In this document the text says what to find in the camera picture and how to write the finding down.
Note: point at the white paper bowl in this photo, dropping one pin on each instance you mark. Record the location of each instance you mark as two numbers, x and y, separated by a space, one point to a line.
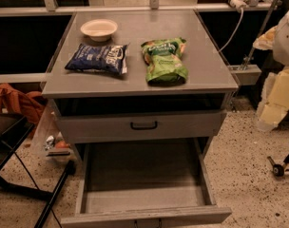
99 30

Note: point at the grey drawer cabinet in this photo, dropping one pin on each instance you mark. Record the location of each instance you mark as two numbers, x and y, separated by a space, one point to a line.
176 85

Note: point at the clear plastic trash bin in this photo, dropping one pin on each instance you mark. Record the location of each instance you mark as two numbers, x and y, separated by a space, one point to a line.
47 140

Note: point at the grey drawer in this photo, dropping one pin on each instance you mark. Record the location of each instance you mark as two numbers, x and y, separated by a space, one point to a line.
145 184
134 127

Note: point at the metal clamp pole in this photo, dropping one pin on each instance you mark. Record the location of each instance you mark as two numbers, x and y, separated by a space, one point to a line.
247 74

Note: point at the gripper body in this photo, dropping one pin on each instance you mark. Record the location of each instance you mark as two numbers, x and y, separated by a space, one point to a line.
286 45

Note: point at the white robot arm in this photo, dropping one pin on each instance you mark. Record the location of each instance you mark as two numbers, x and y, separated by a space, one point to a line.
276 39

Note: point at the black caster wheel stand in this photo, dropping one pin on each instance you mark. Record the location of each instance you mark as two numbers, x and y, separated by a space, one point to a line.
279 169

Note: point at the orange cloth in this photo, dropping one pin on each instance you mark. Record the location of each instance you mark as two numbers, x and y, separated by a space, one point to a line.
31 104

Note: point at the green snack bag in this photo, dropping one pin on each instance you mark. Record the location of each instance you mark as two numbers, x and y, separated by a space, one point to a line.
164 61

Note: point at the blue chip bag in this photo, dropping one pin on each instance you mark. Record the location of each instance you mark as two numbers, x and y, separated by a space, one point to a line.
106 58

